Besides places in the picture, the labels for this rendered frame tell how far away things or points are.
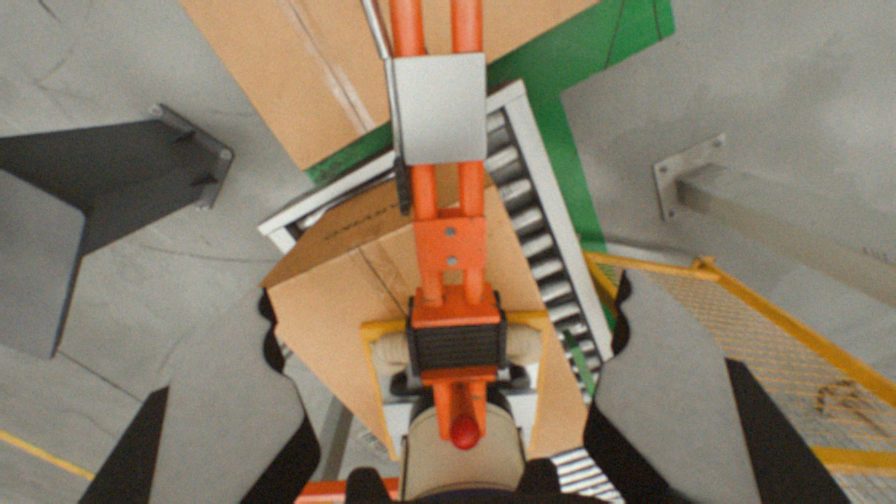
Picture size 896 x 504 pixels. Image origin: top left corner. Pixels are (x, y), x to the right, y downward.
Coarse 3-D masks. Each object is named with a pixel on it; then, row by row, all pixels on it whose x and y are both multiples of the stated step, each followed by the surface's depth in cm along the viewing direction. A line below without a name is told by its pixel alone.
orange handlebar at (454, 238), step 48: (480, 0) 20; (480, 48) 21; (432, 192) 25; (480, 192) 26; (432, 240) 27; (480, 240) 27; (432, 288) 29; (480, 288) 30; (480, 384) 36; (384, 480) 47
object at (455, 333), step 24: (456, 288) 33; (432, 312) 30; (456, 312) 30; (480, 312) 29; (504, 312) 30; (408, 336) 30; (432, 336) 31; (456, 336) 31; (480, 336) 31; (504, 336) 30; (432, 360) 33; (456, 360) 33; (480, 360) 33; (504, 360) 32; (432, 384) 33
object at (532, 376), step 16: (512, 320) 47; (528, 320) 47; (544, 320) 47; (544, 336) 48; (544, 352) 50; (512, 368) 50; (528, 368) 51; (544, 368) 52; (496, 384) 52; (512, 384) 49; (528, 384) 53; (528, 432) 58; (528, 448) 62
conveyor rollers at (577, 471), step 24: (504, 192) 81; (528, 192) 82; (312, 216) 83; (528, 216) 84; (528, 240) 90; (552, 264) 92; (552, 288) 96; (552, 312) 101; (576, 312) 100; (552, 456) 141; (576, 456) 138; (576, 480) 147; (600, 480) 149
